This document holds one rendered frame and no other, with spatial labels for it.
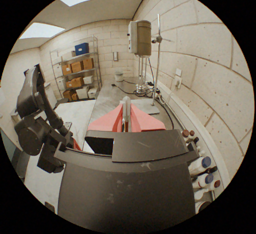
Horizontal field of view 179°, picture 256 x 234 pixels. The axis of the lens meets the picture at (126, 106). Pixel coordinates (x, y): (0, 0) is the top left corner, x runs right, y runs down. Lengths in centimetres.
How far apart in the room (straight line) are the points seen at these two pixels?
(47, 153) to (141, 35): 57
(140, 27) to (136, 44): 11
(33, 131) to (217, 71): 64
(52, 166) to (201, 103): 64
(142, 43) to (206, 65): 37
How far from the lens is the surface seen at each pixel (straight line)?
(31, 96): 25
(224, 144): 51
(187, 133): 44
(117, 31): 264
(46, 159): 19
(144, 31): 51
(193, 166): 43
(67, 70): 258
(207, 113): 53
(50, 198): 59
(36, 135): 18
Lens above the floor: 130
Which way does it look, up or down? 37 degrees down
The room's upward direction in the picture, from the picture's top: 1 degrees counter-clockwise
